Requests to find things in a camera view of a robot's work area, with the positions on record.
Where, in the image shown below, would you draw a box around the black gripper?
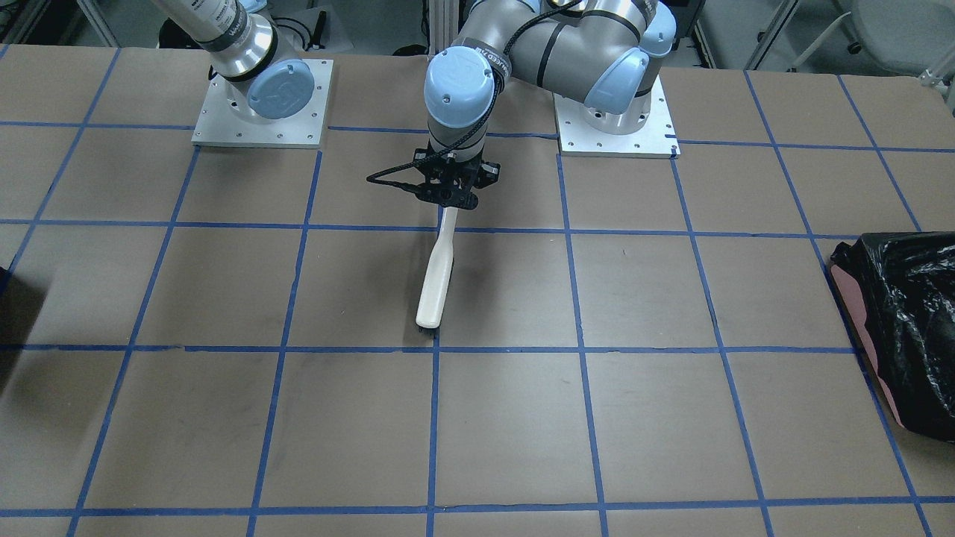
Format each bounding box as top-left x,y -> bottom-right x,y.
410,149 -> 501,210

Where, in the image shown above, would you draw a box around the white hand brush black bristles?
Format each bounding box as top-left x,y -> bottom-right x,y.
416,207 -> 458,337

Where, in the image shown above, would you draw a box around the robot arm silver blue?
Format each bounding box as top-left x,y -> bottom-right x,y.
401,1 -> 677,210
154,1 -> 315,120

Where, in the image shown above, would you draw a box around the black lined trash bin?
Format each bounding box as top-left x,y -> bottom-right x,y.
829,232 -> 954,443

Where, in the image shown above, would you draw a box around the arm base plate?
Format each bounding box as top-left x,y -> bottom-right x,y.
554,76 -> 681,159
192,59 -> 334,149

